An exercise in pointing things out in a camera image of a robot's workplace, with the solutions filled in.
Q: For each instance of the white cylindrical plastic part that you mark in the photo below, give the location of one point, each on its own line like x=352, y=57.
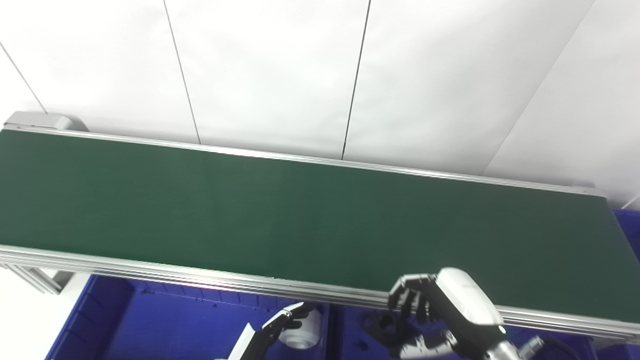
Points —
x=305, y=336

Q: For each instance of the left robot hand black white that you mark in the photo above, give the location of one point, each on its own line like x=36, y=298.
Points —
x=265, y=335

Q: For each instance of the aluminium conveyor leg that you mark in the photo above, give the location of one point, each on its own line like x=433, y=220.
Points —
x=35, y=279

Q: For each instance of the grey conveyor end housing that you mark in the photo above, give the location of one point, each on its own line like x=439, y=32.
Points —
x=40, y=120

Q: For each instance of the thin white rod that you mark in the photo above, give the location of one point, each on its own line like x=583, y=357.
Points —
x=632, y=202

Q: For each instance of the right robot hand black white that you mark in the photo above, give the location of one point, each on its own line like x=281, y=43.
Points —
x=465, y=305

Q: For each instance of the green conveyor belt aluminium frame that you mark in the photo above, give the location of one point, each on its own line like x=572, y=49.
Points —
x=250, y=215

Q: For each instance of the black flanged metal part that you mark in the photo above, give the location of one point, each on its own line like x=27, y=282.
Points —
x=385, y=330

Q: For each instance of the blue plastic bin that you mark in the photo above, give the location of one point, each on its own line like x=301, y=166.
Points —
x=629, y=235
x=165, y=330
x=350, y=330

